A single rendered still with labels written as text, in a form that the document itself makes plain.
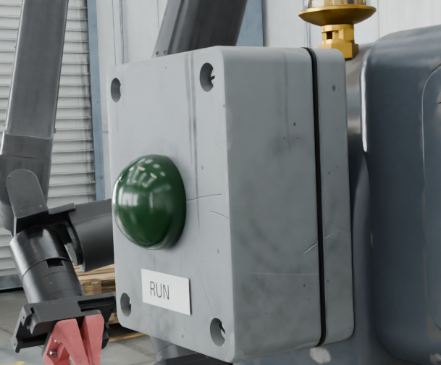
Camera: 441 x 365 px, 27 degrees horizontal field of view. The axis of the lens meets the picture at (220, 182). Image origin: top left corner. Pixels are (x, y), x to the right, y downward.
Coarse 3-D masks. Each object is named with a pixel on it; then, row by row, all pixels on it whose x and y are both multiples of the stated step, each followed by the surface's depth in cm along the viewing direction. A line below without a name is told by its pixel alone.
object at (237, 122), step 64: (128, 64) 30; (192, 64) 26; (256, 64) 26; (320, 64) 27; (128, 128) 30; (192, 128) 27; (256, 128) 26; (320, 128) 27; (192, 192) 27; (256, 192) 26; (128, 256) 31; (192, 256) 27; (256, 256) 26; (128, 320) 31; (192, 320) 27; (256, 320) 26; (320, 320) 27
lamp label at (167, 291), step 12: (144, 276) 30; (156, 276) 29; (168, 276) 28; (144, 288) 30; (156, 288) 29; (168, 288) 28; (180, 288) 28; (144, 300) 30; (156, 300) 29; (168, 300) 28; (180, 300) 28; (180, 312) 28
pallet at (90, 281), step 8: (72, 264) 642; (112, 264) 634; (80, 272) 608; (88, 272) 600; (96, 272) 599; (104, 272) 601; (112, 272) 604; (80, 280) 573; (88, 280) 575; (96, 280) 578; (88, 288) 575; (96, 288) 578; (104, 288) 617
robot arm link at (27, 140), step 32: (32, 0) 110; (64, 0) 111; (32, 32) 108; (64, 32) 110; (32, 64) 106; (32, 96) 104; (32, 128) 102; (0, 160) 99; (32, 160) 100; (0, 192) 97; (0, 224) 103
